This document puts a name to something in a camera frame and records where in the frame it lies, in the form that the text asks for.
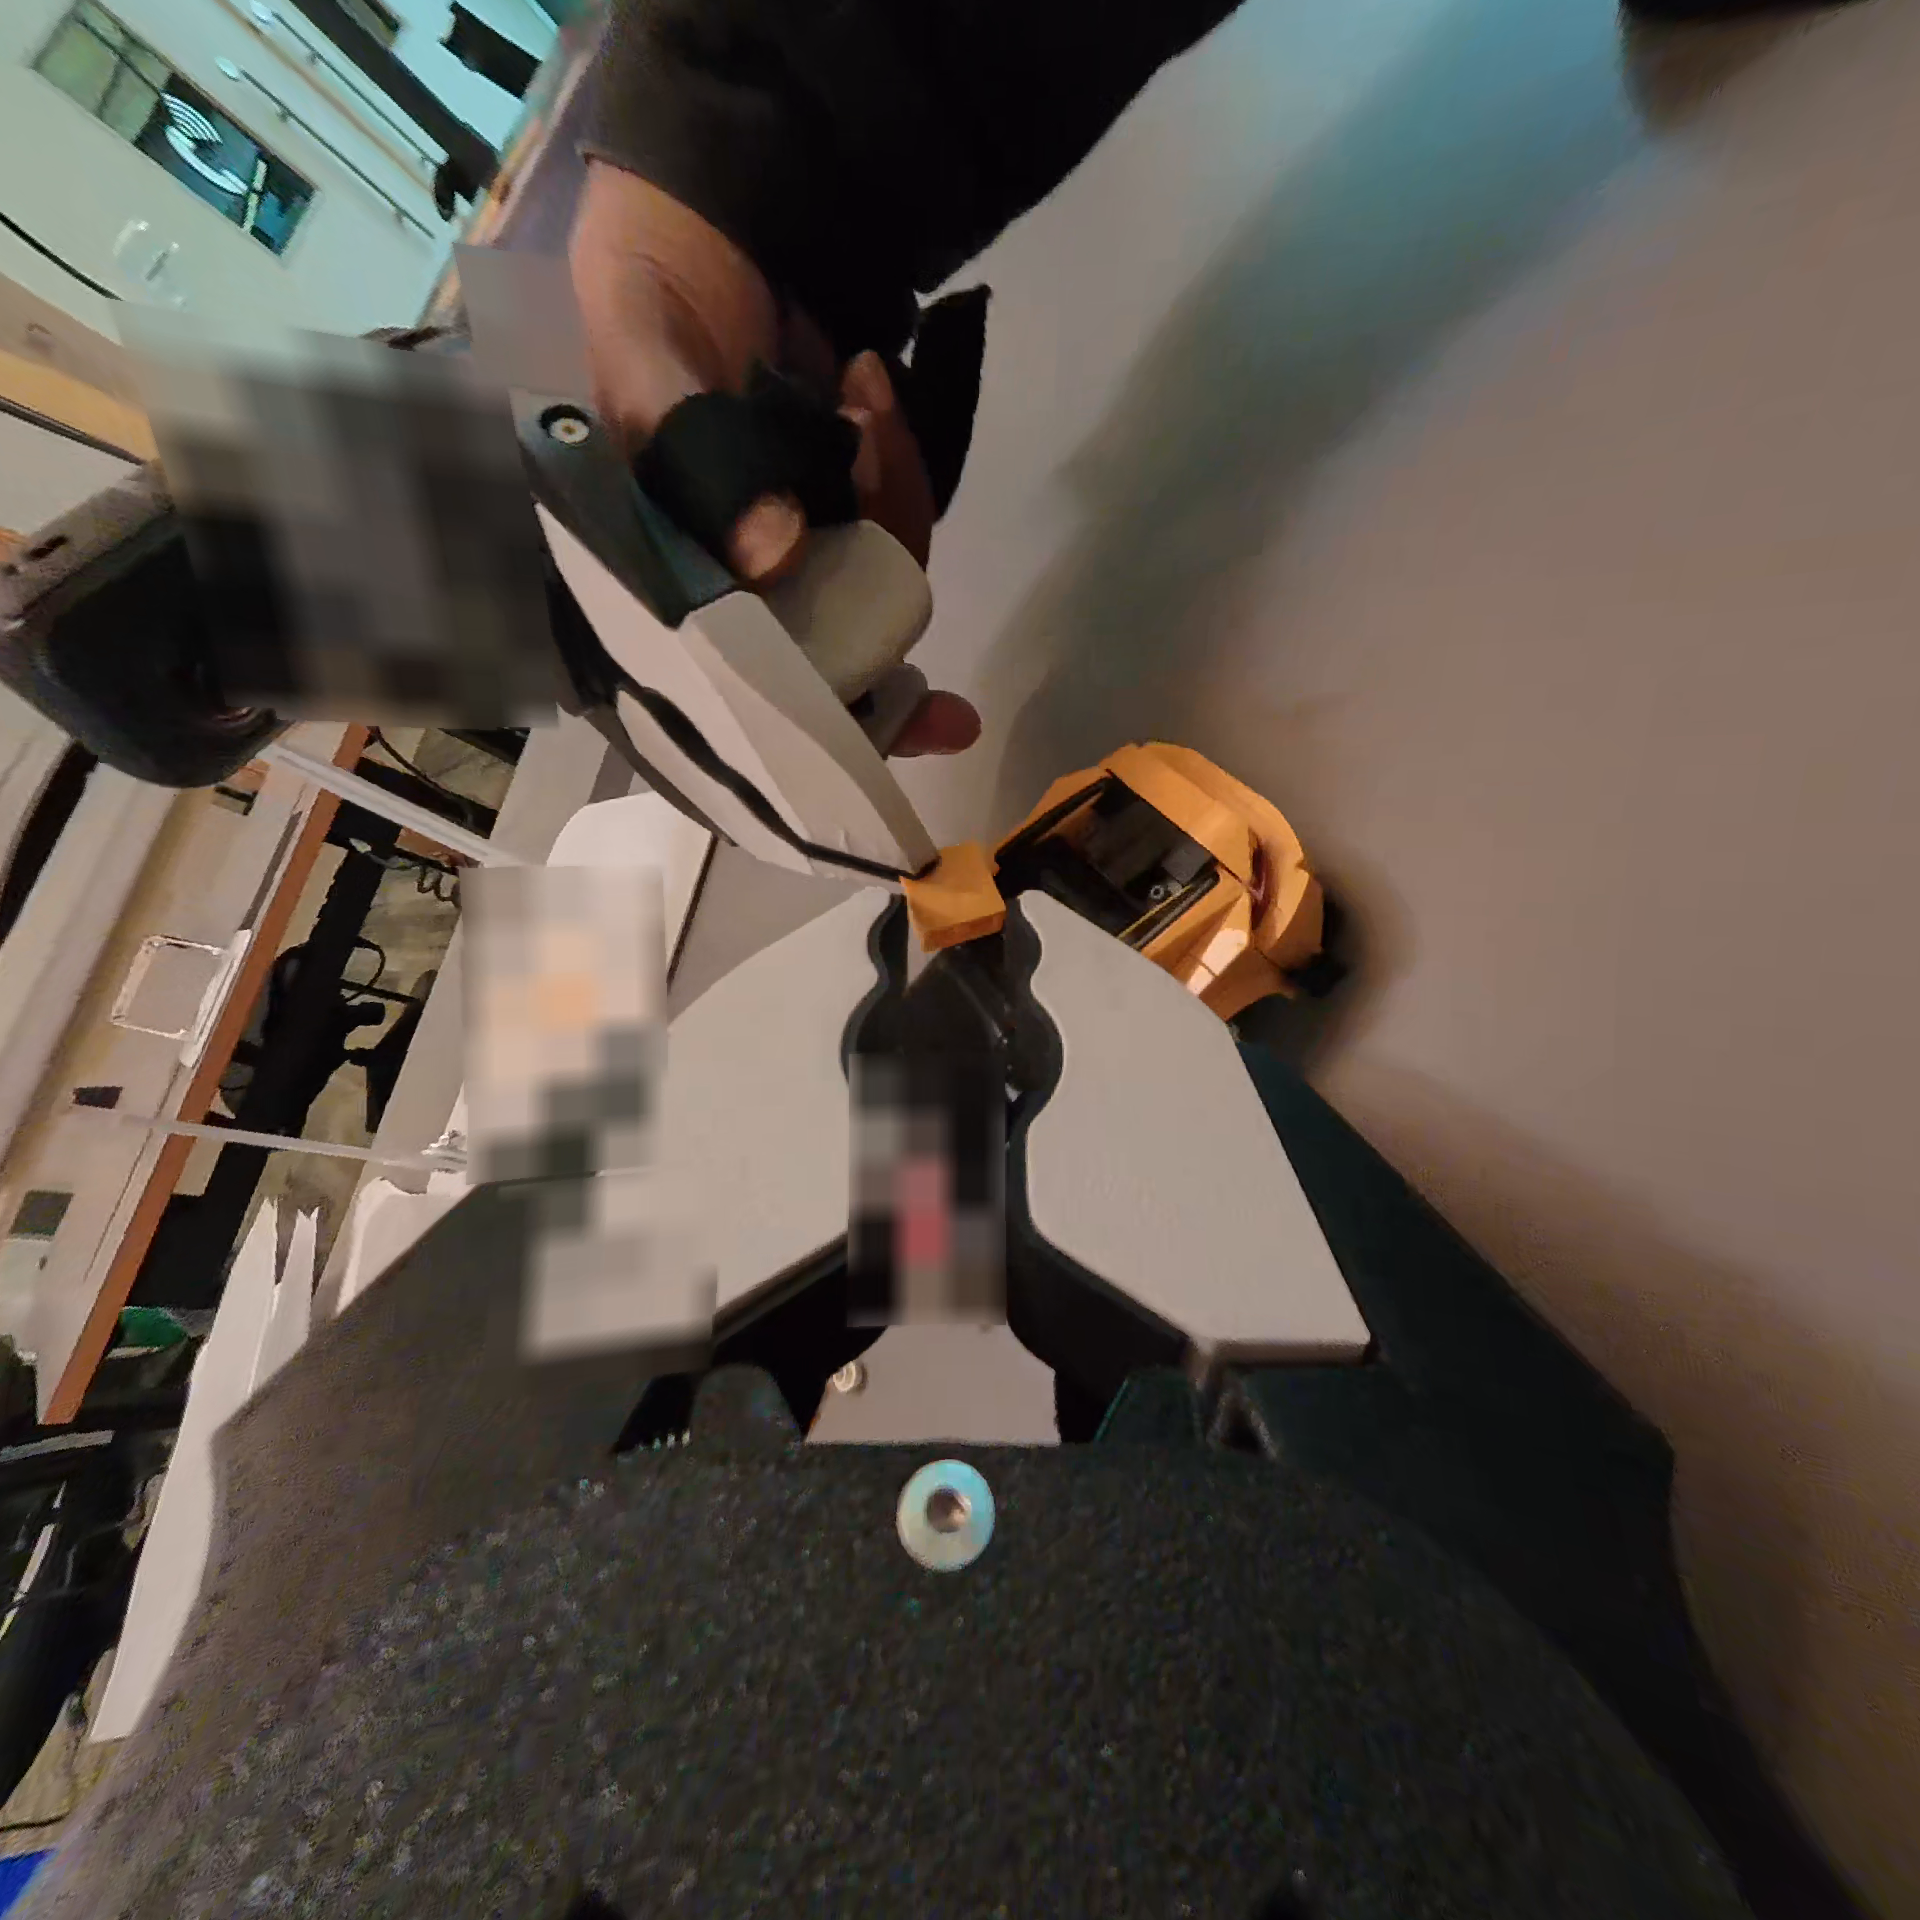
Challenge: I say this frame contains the orange black lego car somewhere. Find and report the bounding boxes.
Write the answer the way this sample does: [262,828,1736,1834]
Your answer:
[863,738,1347,1085]

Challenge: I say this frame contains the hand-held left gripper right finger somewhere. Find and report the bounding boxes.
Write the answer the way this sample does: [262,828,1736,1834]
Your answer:
[999,892,1376,1445]

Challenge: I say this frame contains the grey desk wooden rim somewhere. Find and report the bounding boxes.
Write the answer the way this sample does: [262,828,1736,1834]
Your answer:
[0,721,378,1427]

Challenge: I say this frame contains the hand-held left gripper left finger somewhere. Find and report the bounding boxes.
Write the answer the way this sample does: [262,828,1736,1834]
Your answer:
[662,884,914,1338]

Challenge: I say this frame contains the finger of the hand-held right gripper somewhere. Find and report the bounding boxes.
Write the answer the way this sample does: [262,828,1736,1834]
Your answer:
[679,589,952,882]
[535,508,906,880]

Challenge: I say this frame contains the framed wall picture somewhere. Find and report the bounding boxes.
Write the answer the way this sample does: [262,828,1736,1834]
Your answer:
[31,0,321,261]

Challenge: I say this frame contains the orange lego brick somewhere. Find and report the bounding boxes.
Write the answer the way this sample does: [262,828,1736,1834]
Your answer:
[904,844,1006,951]

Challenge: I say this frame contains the clear acrylic stand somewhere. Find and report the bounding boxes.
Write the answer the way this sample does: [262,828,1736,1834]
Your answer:
[111,930,251,1040]

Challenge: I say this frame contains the person's right hand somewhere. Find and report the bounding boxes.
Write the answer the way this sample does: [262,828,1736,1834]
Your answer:
[567,159,988,761]

